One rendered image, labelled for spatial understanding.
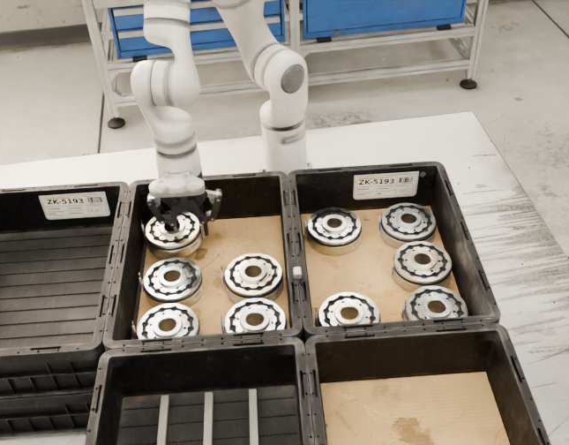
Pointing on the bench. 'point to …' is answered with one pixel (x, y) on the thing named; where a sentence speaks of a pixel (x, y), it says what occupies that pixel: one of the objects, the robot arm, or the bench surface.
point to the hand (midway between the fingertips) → (190, 230)
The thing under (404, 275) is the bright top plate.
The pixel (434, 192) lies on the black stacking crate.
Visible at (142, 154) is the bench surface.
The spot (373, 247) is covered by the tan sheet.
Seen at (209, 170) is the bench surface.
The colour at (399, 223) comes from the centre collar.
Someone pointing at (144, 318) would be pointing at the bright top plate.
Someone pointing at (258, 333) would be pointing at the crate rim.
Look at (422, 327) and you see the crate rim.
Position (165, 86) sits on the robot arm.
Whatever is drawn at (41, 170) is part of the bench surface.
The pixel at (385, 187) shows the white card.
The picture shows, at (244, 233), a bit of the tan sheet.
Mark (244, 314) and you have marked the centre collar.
